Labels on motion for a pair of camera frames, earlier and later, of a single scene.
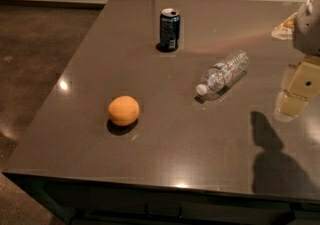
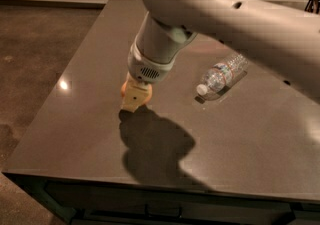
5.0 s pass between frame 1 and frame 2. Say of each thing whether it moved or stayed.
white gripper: moved
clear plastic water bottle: stayed
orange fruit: moved
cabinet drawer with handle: stayed
